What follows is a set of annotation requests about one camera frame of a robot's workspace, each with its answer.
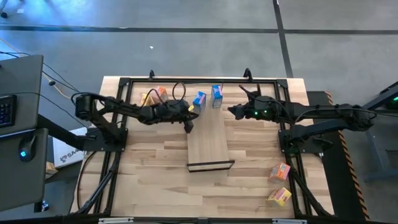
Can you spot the yellow cereal box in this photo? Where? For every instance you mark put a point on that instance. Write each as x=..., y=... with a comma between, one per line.
x=280, y=196
x=144, y=100

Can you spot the wooden tray board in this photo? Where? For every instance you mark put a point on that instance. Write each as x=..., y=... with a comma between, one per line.
x=206, y=143

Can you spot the white cardboard box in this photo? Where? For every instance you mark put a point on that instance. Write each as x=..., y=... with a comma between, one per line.
x=66, y=155

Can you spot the metal desk foot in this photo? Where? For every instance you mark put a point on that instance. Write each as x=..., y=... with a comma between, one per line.
x=42, y=206

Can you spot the black keyboard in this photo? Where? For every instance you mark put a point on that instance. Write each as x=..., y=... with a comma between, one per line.
x=7, y=110

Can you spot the black mat with hazard stripes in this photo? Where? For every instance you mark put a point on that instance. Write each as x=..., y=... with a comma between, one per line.
x=335, y=186

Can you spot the small brown cardboard box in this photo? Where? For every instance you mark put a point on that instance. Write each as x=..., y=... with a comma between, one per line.
x=51, y=168

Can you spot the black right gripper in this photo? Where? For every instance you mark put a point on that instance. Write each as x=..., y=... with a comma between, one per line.
x=261, y=107

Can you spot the silver metal bracket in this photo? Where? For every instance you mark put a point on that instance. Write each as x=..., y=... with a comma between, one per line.
x=115, y=220
x=289, y=221

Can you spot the black aluminium table frame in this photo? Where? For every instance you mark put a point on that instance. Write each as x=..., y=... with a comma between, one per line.
x=140, y=81

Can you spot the black computer mouse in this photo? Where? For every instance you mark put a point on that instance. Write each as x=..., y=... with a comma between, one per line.
x=27, y=147

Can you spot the grey metal cart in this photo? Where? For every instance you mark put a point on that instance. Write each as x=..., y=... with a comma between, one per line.
x=371, y=155

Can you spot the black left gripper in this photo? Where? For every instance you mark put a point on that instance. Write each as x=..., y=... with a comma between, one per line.
x=177, y=112

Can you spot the black diagonal support beam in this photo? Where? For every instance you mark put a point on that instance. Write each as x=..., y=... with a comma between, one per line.
x=59, y=132

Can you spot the black table clamp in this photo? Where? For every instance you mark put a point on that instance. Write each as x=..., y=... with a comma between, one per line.
x=247, y=74
x=151, y=74

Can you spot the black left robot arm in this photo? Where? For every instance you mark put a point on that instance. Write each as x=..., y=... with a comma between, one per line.
x=124, y=109

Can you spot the blue cereal box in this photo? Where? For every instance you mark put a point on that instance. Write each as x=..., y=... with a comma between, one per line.
x=199, y=101
x=216, y=95

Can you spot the orange cereal box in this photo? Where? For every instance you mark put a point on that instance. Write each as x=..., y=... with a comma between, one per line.
x=161, y=91
x=280, y=172

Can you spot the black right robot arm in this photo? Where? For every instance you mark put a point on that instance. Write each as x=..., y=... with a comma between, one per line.
x=326, y=110

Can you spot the grey desk top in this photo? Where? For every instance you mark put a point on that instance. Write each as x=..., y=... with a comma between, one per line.
x=21, y=77

